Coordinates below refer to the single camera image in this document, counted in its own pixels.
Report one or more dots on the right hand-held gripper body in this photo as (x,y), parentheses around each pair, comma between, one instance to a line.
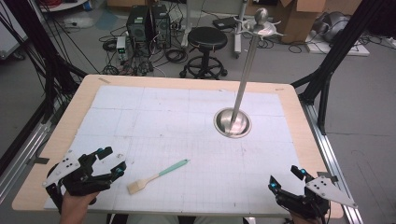
(327,189)

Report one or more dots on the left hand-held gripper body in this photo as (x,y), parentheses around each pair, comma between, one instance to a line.
(60,168)

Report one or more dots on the metal utensil stand with hooks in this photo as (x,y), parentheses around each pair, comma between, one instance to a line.
(246,74)

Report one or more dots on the person's right hand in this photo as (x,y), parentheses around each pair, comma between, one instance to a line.
(300,220)

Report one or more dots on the person's left hand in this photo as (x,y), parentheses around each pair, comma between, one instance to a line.
(76,208)

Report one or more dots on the black tape piece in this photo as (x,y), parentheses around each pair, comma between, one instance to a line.
(39,160)
(325,174)

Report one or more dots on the white grid mat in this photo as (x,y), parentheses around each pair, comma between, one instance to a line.
(155,124)

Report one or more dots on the white power supply unit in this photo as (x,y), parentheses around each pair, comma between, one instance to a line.
(121,46)

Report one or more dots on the white flat board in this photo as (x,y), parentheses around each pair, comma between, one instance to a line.
(339,46)

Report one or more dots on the black computer tower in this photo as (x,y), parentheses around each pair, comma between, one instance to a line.
(138,25)
(162,26)

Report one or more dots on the white metal desk leg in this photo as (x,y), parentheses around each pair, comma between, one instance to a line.
(239,40)
(187,21)

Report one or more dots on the grey bag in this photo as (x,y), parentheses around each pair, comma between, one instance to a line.
(333,26)

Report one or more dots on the open cardboard box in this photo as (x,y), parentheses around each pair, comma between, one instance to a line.
(299,18)

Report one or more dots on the black round stool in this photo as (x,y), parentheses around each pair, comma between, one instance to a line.
(207,38)

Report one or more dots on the black flat device box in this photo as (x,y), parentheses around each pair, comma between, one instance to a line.
(224,22)

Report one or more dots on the aluminium rail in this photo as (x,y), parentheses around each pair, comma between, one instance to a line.
(330,155)
(21,158)

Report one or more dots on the black metal frame post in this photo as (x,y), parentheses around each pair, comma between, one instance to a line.
(336,56)
(46,62)

